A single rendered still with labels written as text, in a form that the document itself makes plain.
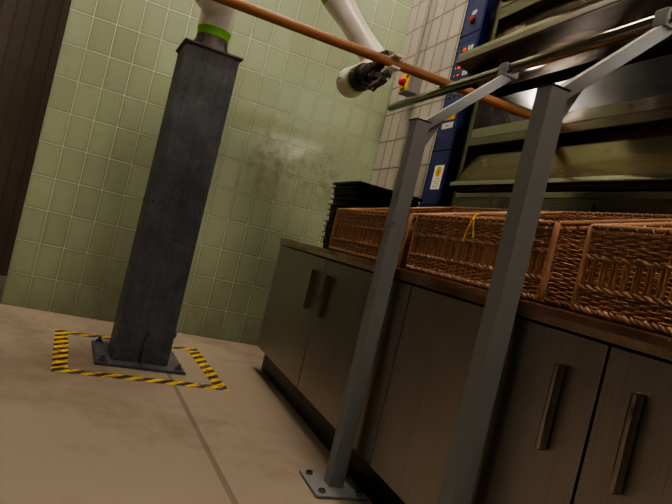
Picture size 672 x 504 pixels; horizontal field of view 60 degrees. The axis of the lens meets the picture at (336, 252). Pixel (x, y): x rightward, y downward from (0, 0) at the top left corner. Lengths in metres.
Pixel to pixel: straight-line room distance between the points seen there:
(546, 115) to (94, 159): 2.24
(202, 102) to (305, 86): 0.97
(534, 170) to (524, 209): 0.07
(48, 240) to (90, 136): 0.51
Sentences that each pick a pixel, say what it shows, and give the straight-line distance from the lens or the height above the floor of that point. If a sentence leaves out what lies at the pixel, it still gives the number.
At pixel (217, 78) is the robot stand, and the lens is 2.29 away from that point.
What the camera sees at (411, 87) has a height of 1.43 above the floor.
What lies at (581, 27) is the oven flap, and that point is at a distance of 1.97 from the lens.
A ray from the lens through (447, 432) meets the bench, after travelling 1.22.
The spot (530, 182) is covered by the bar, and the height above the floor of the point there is 0.78.
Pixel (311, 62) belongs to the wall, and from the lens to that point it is 3.15.
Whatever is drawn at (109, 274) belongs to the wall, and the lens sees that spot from 2.95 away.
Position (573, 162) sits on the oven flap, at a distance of 1.92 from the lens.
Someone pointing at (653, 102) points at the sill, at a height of 1.16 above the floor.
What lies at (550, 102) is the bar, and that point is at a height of 0.92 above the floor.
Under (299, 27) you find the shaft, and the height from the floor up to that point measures 1.19.
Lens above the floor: 0.59
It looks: level
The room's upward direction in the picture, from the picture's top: 13 degrees clockwise
